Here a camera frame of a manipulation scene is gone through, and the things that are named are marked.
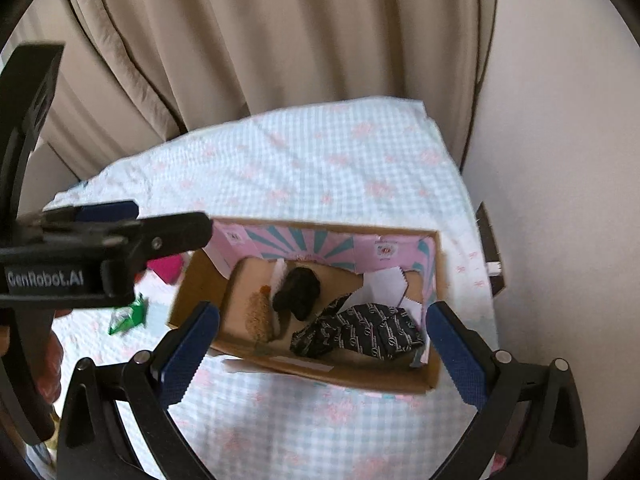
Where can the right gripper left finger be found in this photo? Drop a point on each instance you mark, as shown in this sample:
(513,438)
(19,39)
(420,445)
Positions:
(93,442)

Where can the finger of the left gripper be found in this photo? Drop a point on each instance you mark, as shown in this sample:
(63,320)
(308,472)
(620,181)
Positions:
(159,237)
(92,213)

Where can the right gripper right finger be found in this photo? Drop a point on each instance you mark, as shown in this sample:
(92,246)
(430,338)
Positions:
(528,422)

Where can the magenta pouch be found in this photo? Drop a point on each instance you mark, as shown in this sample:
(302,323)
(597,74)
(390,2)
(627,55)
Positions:
(168,269)

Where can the brown hedgehog plush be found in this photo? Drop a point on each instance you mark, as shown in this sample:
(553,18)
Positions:
(258,316)

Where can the white grey sock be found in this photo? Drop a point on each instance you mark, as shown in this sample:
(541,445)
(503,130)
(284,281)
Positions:
(278,276)

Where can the black sock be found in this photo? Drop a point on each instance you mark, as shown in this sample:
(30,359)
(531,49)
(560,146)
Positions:
(298,293)

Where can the black printed cloth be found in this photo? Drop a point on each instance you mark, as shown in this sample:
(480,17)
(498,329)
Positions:
(376,330)

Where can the person's left hand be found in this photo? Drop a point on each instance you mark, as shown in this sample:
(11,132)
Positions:
(47,376)

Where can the green packet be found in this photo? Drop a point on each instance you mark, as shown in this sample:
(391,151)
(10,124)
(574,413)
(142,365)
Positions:
(124,319)

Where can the beige curtain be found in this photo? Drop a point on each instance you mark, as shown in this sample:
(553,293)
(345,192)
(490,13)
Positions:
(137,73)

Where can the white paper in box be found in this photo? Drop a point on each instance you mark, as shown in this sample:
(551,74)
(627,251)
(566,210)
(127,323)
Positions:
(388,287)

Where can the cardboard box with pink lining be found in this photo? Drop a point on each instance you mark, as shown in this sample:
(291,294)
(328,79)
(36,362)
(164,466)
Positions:
(239,260)

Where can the light blue checkered bedsheet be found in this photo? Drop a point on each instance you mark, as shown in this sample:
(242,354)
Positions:
(372,162)

